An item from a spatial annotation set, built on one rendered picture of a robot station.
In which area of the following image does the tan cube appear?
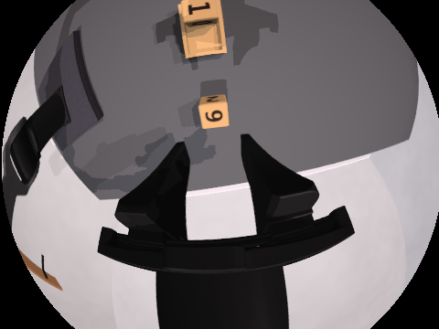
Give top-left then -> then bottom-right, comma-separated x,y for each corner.
198,94 -> 229,129
181,0 -> 219,27

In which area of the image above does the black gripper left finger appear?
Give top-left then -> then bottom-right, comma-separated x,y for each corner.
114,142 -> 190,245

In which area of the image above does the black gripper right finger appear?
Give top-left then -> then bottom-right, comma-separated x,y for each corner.
241,133 -> 319,238

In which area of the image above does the tan rectangular tray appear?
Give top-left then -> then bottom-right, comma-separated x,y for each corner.
178,0 -> 227,58

